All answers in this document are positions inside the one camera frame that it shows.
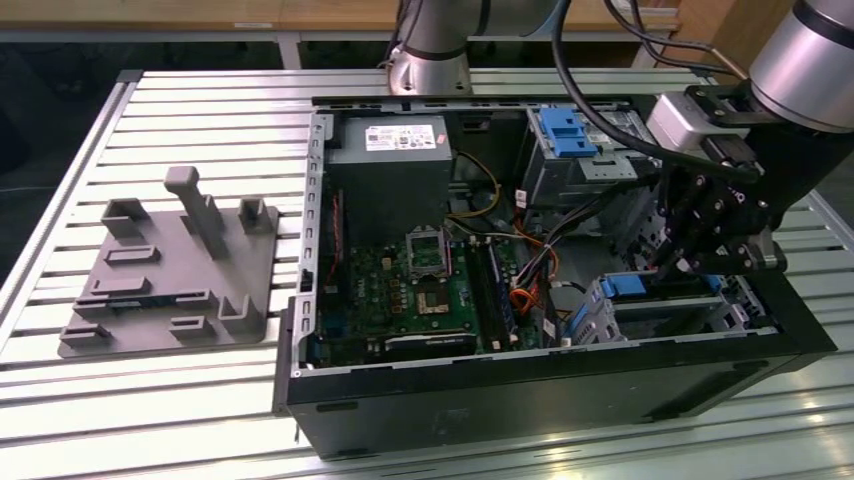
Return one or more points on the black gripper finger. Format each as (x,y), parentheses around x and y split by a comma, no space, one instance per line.
(694,210)
(723,257)

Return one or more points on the hard disk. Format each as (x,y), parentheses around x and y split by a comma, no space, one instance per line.
(627,287)

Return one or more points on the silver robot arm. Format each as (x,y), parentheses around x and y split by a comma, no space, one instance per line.
(807,65)

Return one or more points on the silver disk bay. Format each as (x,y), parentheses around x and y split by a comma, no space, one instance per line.
(667,322)

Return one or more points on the silver perforated drive cage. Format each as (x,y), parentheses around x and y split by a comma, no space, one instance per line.
(600,170)

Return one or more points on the black PC case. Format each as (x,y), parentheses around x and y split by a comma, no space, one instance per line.
(534,400)

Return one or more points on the CPU socket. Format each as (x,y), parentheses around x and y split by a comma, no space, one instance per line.
(435,302)

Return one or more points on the grey power supply unit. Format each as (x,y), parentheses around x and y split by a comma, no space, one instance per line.
(387,190)

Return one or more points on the black graphics card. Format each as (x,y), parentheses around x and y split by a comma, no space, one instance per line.
(427,343)

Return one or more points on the green motherboard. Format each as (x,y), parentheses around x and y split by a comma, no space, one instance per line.
(374,300)

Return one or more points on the grey parts rack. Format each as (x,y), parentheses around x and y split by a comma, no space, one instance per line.
(167,280)

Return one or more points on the wooden workbench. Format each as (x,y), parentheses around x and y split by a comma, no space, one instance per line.
(200,12)

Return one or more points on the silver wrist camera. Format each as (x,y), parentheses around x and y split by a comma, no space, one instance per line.
(681,122)

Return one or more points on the blue plastic drive bracket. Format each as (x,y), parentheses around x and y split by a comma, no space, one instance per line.
(563,135)

